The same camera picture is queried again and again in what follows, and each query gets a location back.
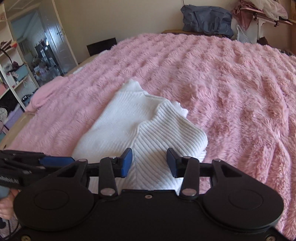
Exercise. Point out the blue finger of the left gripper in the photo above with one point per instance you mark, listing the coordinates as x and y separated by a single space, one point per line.
50 161

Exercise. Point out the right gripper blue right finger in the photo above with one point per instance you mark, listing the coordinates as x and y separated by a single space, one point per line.
175 164

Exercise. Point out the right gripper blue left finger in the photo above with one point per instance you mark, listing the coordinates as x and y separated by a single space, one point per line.
124 163

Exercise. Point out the white cable knit sweater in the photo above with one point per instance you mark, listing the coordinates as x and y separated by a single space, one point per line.
149 125

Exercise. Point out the person left hand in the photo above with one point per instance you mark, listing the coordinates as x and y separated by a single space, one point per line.
6 204

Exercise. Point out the light pink garment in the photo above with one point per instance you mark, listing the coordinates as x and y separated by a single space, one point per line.
43 94

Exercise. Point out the white shelf unit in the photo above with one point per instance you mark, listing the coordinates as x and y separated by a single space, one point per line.
17 82

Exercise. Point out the pink fluffy bed blanket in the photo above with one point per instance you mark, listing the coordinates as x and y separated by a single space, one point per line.
241 95

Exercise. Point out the black flat panel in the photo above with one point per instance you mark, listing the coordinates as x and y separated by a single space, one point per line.
101 46

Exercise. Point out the white door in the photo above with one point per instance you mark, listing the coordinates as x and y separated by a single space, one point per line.
56 36

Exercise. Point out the brown cardboard box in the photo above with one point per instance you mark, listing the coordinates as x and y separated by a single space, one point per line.
176 32

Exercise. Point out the white plastic shopping bag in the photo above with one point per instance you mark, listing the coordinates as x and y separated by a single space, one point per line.
241 35

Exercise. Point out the blue duffel bag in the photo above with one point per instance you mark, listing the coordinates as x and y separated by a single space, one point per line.
211 20

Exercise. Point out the dusty pink cloth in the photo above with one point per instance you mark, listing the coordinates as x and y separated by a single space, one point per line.
242 17

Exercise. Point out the clear plastic bag pile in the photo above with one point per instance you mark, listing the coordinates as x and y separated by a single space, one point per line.
272 9

